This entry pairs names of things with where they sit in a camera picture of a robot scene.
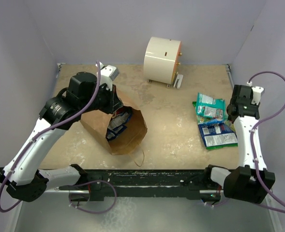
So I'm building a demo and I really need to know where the dark blue chips packet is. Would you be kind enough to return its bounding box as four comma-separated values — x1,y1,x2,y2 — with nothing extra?
105,106,133,141

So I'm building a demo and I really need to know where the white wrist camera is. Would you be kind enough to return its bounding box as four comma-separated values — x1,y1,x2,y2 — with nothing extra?
99,62,119,91
246,81,265,106

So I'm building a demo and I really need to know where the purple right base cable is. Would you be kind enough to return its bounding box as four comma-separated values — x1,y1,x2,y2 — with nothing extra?
203,190,230,208

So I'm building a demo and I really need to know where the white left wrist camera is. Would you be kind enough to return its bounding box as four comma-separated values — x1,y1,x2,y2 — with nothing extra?
99,62,119,91

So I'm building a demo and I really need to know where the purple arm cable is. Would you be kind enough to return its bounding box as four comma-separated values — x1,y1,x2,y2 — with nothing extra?
0,60,102,213
247,71,285,217

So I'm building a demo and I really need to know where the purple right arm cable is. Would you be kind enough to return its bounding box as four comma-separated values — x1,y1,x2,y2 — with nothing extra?
247,71,285,217

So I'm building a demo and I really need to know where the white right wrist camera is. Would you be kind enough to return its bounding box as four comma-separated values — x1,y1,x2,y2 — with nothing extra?
246,81,265,106

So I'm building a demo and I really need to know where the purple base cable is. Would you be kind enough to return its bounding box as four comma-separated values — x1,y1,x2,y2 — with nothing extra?
68,178,118,214
203,190,230,208

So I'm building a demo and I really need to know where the white cylindrical device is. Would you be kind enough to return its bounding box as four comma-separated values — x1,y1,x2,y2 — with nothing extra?
143,37,183,89

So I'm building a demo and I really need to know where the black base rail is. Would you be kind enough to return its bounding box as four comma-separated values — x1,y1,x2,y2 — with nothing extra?
60,169,221,203

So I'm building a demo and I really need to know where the blue snack bag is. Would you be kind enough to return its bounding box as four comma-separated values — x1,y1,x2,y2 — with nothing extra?
198,123,238,150

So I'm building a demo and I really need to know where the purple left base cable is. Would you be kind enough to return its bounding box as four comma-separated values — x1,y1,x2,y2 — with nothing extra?
68,178,118,214

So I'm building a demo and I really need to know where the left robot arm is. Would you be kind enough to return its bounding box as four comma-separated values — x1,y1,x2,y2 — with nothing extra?
0,72,123,202

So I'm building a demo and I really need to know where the aluminium table frame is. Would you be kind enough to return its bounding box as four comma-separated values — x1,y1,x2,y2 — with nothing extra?
225,64,282,232

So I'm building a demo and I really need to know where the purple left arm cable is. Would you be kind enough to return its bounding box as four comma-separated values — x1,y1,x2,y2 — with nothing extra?
0,60,102,213

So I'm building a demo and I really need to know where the green white snack bag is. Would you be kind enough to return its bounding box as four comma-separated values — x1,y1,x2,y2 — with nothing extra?
196,114,235,132

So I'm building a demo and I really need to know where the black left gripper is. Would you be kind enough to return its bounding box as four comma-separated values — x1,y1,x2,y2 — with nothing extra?
80,82,123,115

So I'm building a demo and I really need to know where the red small snack packet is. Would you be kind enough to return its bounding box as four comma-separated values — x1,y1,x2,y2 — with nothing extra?
113,106,127,118

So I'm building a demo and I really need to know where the brown paper bag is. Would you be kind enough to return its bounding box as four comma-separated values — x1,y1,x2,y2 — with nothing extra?
80,90,148,167

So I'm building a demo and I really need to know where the teal candy bag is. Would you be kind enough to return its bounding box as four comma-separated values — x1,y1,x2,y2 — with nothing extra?
195,93,225,120

